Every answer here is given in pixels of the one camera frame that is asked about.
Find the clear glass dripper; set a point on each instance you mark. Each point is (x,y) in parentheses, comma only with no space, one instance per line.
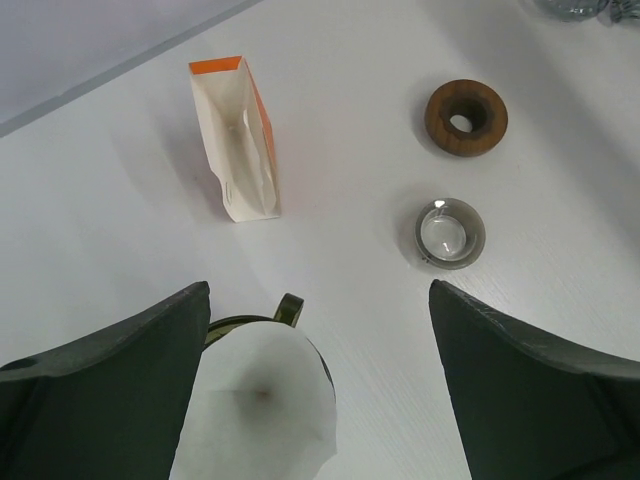
(571,10)

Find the white paper coffee filter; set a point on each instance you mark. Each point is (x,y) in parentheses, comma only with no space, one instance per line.
(262,407)

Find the orange coffee filter box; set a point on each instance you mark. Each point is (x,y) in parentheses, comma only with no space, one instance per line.
(237,136)

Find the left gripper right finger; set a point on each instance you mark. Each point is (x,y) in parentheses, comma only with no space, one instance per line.
(529,404)

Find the clear glass funnel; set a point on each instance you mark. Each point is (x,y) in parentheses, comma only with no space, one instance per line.
(624,10)

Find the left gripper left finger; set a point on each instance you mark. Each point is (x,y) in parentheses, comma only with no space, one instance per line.
(110,405)

